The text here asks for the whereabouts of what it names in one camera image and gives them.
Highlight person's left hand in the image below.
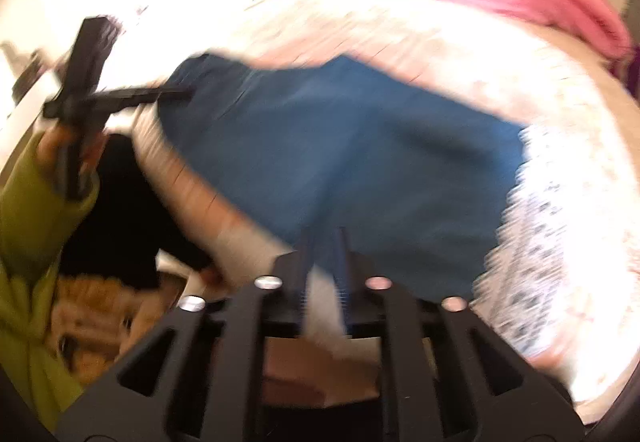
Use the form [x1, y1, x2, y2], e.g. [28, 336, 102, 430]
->
[36, 124, 107, 185]

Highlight brown patterned cloth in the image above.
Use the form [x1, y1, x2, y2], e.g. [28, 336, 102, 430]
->
[52, 272, 188, 385]

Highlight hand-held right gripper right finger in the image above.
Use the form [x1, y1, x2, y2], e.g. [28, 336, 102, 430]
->
[337, 227, 586, 442]

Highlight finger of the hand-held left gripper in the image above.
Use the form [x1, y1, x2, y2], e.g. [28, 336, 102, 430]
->
[97, 88, 192, 111]

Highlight cream orange fleece blanket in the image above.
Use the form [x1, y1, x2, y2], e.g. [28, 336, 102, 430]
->
[130, 0, 640, 423]

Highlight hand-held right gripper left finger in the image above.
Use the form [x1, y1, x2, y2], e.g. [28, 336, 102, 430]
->
[55, 227, 314, 442]

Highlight blue denim pants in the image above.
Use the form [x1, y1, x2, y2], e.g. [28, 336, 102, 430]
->
[157, 52, 621, 373]

